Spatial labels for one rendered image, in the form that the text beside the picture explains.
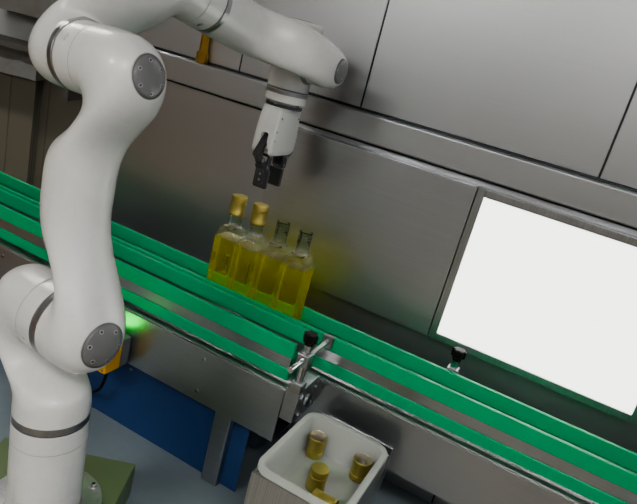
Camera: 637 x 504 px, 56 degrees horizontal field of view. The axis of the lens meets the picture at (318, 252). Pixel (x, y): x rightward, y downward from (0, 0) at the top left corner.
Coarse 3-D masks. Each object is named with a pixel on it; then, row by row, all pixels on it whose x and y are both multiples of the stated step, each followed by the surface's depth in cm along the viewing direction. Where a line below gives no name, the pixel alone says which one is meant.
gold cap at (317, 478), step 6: (318, 462) 107; (312, 468) 106; (318, 468) 106; (324, 468) 106; (312, 474) 105; (318, 474) 105; (324, 474) 105; (312, 480) 105; (318, 480) 105; (324, 480) 106; (306, 486) 107; (312, 486) 106; (318, 486) 105; (324, 486) 106
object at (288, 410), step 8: (304, 376) 120; (312, 376) 121; (312, 384) 119; (288, 392) 115; (304, 392) 116; (312, 392) 121; (288, 400) 115; (296, 400) 114; (304, 400) 118; (312, 400) 122; (288, 408) 115; (296, 408) 115; (304, 408) 120; (280, 416) 117; (288, 416) 116; (296, 416) 117
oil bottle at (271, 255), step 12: (264, 252) 127; (276, 252) 126; (288, 252) 128; (264, 264) 127; (276, 264) 126; (264, 276) 128; (276, 276) 127; (252, 288) 130; (264, 288) 128; (264, 300) 129
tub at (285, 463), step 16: (304, 416) 115; (320, 416) 116; (288, 432) 109; (304, 432) 114; (336, 432) 115; (352, 432) 114; (272, 448) 104; (288, 448) 109; (304, 448) 117; (336, 448) 116; (352, 448) 114; (368, 448) 113; (384, 448) 112; (272, 464) 104; (288, 464) 111; (304, 464) 113; (336, 464) 115; (272, 480) 97; (288, 480) 108; (304, 480) 109; (336, 480) 111; (368, 480) 102; (304, 496) 95; (336, 496) 107; (352, 496) 97
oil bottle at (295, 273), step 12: (288, 264) 124; (300, 264) 123; (312, 264) 126; (288, 276) 124; (300, 276) 123; (276, 288) 126; (288, 288) 125; (300, 288) 124; (276, 300) 127; (288, 300) 126; (300, 300) 127; (288, 312) 126; (300, 312) 130
